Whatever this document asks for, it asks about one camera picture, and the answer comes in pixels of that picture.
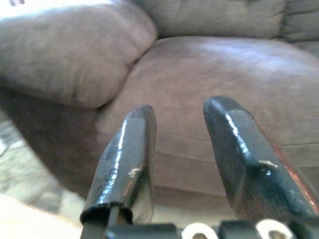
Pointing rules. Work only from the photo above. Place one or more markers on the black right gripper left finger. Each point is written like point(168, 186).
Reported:
point(129, 159)

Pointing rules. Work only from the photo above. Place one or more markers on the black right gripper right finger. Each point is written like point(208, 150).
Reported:
point(249, 154)

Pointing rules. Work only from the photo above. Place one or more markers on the dark brown fabric sofa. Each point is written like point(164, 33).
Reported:
point(199, 74)

